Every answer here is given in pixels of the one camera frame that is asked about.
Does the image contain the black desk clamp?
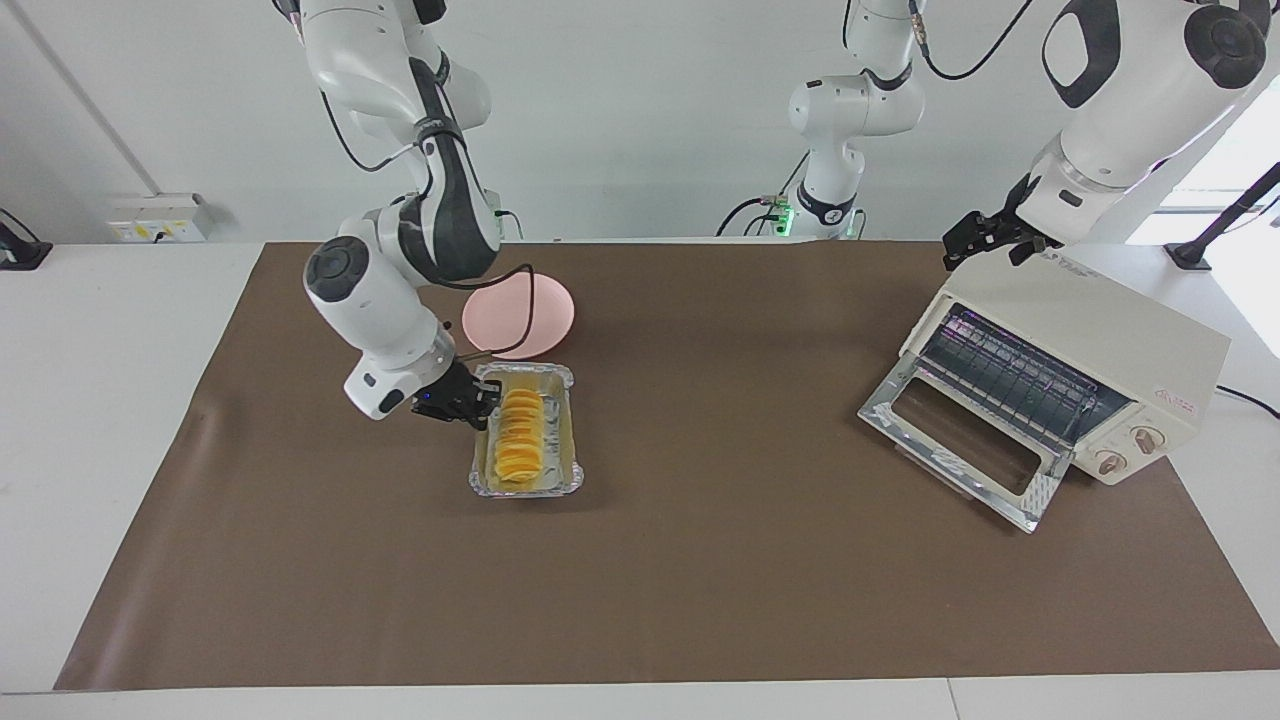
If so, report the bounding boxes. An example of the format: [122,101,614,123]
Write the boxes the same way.
[0,208,53,271]

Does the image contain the white wall socket box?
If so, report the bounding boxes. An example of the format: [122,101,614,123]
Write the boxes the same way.
[105,195,208,244]

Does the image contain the cream toaster oven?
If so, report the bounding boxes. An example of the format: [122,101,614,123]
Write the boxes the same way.
[900,245,1233,488]

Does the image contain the glass oven door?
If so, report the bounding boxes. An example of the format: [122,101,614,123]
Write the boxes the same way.
[858,358,1076,534]

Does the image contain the black oven power cord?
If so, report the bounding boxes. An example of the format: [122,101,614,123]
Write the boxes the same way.
[1215,385,1280,421]

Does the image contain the metal oven rack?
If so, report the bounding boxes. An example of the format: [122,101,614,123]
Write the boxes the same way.
[920,305,1106,451]

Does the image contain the pink round plate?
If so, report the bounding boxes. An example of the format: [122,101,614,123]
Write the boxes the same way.
[461,272,576,361]

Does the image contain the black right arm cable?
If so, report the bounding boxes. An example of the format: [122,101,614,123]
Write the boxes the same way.
[320,90,537,357]

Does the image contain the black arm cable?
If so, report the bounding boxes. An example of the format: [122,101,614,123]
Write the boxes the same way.
[320,90,537,357]
[905,0,1031,81]

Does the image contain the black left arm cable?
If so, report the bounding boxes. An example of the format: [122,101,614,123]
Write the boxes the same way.
[905,0,1031,81]

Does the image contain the brown table mat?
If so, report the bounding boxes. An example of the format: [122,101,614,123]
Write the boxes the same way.
[55,240,1280,691]

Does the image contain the aluminium foil baking tray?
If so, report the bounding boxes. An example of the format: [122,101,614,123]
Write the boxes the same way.
[468,362,586,499]

